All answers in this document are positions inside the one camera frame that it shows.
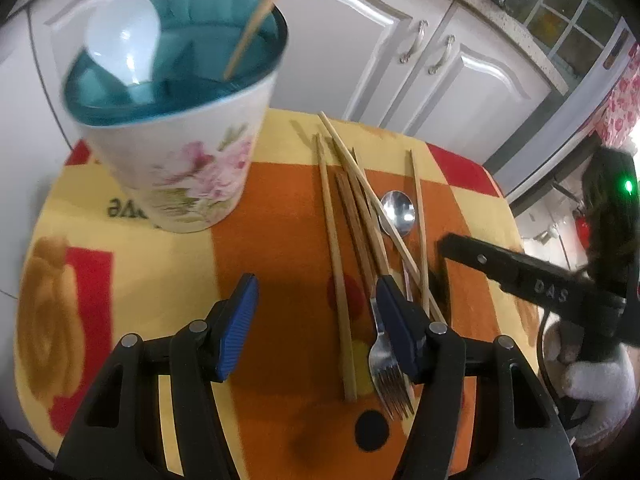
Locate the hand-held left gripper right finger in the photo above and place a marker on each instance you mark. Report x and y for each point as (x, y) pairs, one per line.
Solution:
(395, 330)

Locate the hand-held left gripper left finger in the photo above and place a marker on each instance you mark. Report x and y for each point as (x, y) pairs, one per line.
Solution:
(237, 330)

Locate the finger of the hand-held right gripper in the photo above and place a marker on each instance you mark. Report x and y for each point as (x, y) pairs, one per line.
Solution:
(475, 259)

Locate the metal fork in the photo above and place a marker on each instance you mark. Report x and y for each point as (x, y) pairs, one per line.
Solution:
(385, 360)

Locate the light wooden chopstick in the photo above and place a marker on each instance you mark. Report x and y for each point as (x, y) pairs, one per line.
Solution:
(419, 220)
(335, 260)
(375, 225)
(260, 15)
(350, 162)

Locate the metal spoon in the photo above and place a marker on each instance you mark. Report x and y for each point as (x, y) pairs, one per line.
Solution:
(398, 212)

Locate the dark brown chopstick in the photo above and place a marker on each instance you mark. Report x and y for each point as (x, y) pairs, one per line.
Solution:
(352, 220)

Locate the floral cup with teal inside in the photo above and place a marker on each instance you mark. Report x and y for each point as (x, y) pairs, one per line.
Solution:
(190, 160)

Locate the white plastic spoon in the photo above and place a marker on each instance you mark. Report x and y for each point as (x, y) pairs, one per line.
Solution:
(125, 30)

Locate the person's right hand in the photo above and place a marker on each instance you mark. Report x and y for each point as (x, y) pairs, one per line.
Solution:
(600, 385)

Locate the red container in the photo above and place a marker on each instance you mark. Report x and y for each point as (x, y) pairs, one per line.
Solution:
(582, 232)

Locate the yellow orange red patterned mat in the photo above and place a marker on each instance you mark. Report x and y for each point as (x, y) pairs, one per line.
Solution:
(280, 220)

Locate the pink floral curtain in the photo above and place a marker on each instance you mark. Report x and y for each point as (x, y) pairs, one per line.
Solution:
(620, 110)

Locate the glass paned window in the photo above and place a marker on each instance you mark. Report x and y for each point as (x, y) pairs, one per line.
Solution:
(565, 20)

